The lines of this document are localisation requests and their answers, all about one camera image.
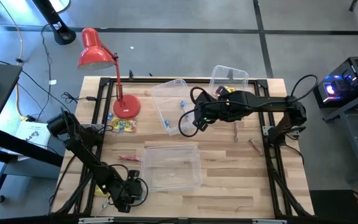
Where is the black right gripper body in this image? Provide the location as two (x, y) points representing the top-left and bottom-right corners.
(193, 90), (230, 124)

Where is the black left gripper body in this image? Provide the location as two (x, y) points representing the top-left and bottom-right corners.
(112, 179), (137, 207)

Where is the clear plastic bin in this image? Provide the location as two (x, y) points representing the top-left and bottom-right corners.
(140, 144), (203, 192)
(209, 64), (250, 97)
(150, 78), (206, 137)

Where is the white booklet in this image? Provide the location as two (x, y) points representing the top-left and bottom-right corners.
(14, 120), (52, 147)

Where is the red desk lamp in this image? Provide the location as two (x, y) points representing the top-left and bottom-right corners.
(77, 27), (142, 119)

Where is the computer tower with lights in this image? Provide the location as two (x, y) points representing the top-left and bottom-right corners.
(312, 55), (358, 108)

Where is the grey computer cart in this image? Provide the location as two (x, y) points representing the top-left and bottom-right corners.
(321, 88), (358, 183)

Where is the black hazard-striped box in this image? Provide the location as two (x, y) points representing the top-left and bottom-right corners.
(309, 189), (358, 224)

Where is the black floor stand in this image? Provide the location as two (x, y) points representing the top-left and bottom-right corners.
(31, 0), (76, 46)

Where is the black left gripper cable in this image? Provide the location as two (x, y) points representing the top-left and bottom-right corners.
(131, 176), (149, 207)

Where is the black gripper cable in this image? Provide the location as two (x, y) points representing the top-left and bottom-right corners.
(131, 176), (149, 207)
(178, 86), (204, 138)

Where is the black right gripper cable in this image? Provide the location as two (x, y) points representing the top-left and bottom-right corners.
(178, 86), (204, 138)

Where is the silver bracket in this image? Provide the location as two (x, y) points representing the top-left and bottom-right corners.
(78, 217), (114, 224)
(252, 218), (288, 224)

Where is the black aluminium table frame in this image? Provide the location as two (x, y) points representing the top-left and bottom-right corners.
(50, 76), (315, 224)

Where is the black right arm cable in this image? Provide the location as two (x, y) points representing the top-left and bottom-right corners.
(290, 73), (319, 100)

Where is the black desk leg frame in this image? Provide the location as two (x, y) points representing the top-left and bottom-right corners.
(0, 127), (65, 205)

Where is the black cable bundle with plug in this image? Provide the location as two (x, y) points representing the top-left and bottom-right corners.
(61, 91), (105, 105)

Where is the black floor cable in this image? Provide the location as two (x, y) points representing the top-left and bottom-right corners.
(39, 24), (53, 121)

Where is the yellow cable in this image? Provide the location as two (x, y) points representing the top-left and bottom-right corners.
(0, 0), (29, 121)

